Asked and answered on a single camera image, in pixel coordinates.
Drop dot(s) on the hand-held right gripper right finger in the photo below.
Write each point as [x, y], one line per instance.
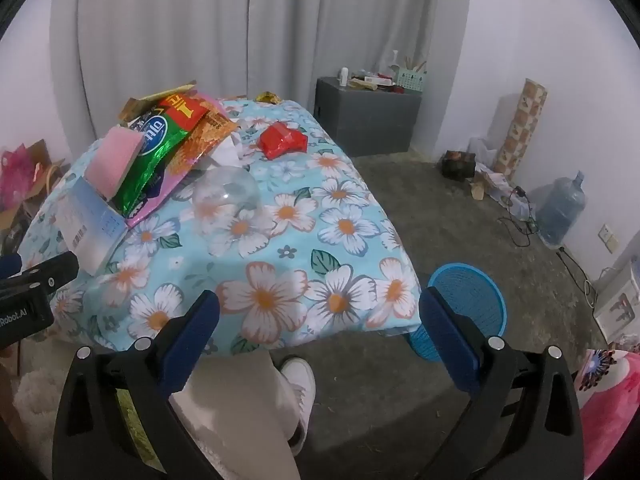
[447, 345]

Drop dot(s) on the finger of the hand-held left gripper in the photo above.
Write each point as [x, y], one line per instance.
[10, 265]
[52, 272]

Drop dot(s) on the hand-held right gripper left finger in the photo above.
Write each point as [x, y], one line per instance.
[192, 340]

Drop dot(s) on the white cardboard box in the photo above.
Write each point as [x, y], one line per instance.
[82, 225]

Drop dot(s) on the blue wastebasket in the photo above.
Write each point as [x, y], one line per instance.
[470, 290]

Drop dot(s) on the pink snack packet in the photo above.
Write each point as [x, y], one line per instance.
[155, 207]

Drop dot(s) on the pink sponge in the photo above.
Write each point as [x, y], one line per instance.
[112, 160]

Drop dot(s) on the clear plastic bowl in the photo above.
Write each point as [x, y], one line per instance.
[225, 200]

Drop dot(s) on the green chip bag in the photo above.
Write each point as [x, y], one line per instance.
[150, 160]

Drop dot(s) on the white tissue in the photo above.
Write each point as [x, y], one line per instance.
[227, 152]

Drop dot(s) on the orange snack packet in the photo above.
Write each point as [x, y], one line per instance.
[210, 132]

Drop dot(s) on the red wrapper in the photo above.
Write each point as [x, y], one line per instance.
[280, 140]

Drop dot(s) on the person's leg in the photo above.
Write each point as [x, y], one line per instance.
[235, 410]

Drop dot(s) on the pink plastic bag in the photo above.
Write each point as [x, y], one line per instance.
[15, 175]

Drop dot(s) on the white shoe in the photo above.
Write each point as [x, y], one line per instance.
[300, 385]

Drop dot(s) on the floral blue tablecloth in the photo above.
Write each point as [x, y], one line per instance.
[300, 240]

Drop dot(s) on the white appliance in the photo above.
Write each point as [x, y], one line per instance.
[617, 305]

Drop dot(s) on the blue water jug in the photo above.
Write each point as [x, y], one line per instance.
[560, 210]

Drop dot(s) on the pink printed bag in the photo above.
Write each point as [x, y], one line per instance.
[615, 400]

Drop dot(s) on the dark box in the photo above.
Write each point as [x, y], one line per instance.
[457, 165]

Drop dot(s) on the white plastic bag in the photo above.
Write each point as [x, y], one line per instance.
[485, 152]

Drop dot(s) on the checkered tall box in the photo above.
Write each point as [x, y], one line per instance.
[522, 125]

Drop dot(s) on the grey cabinet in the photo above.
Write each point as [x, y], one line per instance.
[365, 120]

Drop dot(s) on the golden candy wrapper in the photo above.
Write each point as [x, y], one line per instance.
[267, 96]

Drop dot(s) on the green pen holder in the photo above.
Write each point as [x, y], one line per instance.
[412, 80]

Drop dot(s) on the small white bottle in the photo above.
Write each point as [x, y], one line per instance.
[344, 76]

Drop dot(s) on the white curtain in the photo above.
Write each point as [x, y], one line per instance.
[200, 25]

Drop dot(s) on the wall socket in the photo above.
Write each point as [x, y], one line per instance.
[609, 238]

